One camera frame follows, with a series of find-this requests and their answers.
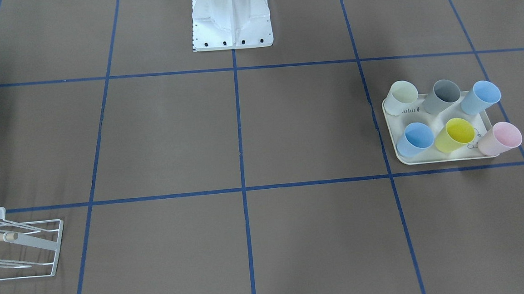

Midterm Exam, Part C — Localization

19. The grey cup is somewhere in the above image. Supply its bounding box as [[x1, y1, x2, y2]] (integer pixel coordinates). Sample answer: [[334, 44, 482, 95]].
[[422, 79, 461, 115]]

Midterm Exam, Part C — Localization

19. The white wire cup rack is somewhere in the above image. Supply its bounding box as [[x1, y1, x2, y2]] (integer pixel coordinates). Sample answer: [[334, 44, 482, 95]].
[[0, 207, 64, 281]]

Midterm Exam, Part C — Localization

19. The cream white cup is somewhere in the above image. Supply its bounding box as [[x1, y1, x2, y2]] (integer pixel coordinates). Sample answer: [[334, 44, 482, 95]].
[[383, 80, 419, 116]]

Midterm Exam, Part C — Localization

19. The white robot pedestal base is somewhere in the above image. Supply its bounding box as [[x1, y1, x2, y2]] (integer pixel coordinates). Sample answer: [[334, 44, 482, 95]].
[[191, 0, 274, 52]]

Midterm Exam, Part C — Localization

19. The yellow cup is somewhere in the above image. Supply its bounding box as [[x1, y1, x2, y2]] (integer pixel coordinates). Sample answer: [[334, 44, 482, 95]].
[[434, 118, 475, 153]]

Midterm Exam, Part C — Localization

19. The pink cup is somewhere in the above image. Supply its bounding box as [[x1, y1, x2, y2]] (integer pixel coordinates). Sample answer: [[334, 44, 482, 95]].
[[478, 122, 523, 157]]

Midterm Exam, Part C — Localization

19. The cream plastic tray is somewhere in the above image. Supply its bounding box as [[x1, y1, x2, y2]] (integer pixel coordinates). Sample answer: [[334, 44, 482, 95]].
[[381, 88, 501, 167]]

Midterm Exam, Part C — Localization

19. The light blue cup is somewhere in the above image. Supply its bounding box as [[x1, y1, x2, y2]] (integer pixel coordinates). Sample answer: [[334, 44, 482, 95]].
[[460, 80, 501, 115]]

